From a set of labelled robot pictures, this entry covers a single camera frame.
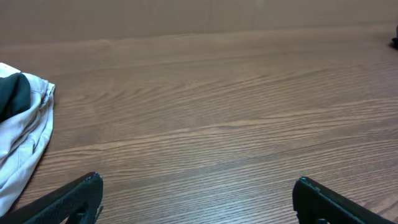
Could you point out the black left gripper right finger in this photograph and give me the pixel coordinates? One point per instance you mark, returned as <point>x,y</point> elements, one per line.
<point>315,203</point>

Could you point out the black shirt white letters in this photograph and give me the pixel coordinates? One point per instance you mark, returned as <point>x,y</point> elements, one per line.
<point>15,95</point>

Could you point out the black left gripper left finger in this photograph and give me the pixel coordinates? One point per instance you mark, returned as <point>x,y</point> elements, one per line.
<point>78,202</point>

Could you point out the black right robot gripper far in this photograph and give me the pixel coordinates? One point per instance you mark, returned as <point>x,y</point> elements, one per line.
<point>394,42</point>

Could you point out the folded beige garment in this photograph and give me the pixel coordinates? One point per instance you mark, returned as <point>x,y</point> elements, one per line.
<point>24,138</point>

